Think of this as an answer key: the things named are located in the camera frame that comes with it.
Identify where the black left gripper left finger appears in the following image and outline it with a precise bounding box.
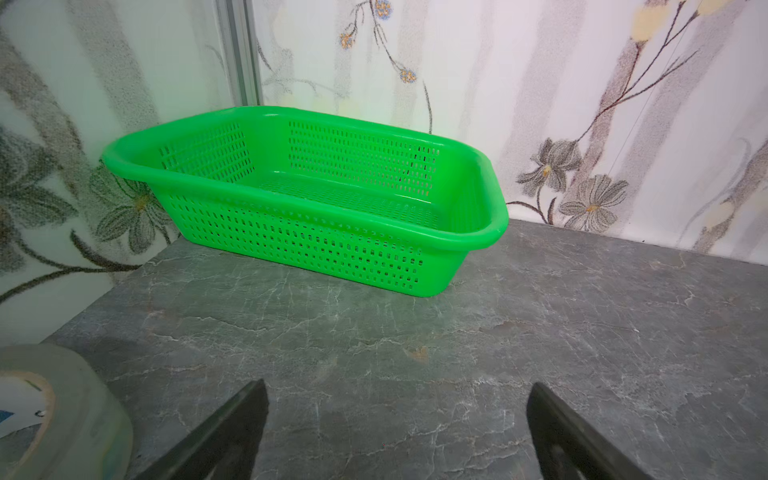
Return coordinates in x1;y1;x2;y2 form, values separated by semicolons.
138;379;269;479

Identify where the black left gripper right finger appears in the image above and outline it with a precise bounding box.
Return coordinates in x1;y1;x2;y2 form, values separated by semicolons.
526;382;652;480

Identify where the clear tape roll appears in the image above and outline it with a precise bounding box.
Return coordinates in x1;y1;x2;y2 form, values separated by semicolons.
1;344;133;479

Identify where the green plastic basket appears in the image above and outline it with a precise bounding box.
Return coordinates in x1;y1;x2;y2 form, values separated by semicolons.
102;106;509;297

